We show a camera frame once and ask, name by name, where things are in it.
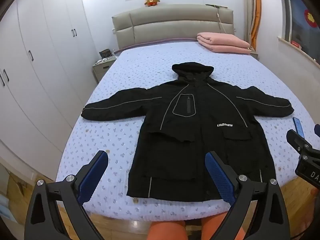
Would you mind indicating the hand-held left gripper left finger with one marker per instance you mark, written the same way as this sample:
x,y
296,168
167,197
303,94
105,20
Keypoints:
x,y
93,177

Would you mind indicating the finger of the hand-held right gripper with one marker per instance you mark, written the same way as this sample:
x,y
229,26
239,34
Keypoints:
x,y
298,126
317,130

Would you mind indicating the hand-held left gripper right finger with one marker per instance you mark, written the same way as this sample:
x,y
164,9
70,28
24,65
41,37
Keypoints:
x,y
220,177

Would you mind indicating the black hooded jacket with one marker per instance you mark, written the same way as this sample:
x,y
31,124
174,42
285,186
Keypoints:
x,y
200,110

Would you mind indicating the person's right forearm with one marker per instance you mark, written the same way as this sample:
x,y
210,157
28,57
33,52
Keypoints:
x,y
313,210

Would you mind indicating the red box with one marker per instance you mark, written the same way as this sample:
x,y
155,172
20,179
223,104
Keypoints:
x,y
296,44

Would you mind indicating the red window decoration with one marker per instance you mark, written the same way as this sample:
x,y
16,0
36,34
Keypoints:
x,y
310,18

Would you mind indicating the window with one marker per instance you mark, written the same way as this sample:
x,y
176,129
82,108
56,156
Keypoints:
x,y
300,17

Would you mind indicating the grey nightstand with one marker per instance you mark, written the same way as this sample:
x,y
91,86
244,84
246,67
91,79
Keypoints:
x,y
101,67

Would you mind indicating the folded pink blanket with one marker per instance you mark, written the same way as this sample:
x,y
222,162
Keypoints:
x,y
225,41

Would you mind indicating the orange and white curtain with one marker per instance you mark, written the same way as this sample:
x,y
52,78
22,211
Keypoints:
x,y
256,12

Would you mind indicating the bed with floral bedspread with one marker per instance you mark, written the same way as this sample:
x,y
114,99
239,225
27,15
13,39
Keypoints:
x,y
140,62

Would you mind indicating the brown patterned bag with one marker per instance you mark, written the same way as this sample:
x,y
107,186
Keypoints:
x,y
106,53

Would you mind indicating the white wardrobe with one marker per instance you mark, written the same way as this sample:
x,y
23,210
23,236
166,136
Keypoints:
x,y
50,55

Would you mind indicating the dark stick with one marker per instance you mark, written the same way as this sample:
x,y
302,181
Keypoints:
x,y
216,5

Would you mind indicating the beige padded headboard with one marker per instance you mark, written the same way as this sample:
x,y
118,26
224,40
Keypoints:
x,y
172,20

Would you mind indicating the orange plush toy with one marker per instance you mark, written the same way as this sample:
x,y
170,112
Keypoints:
x,y
151,2

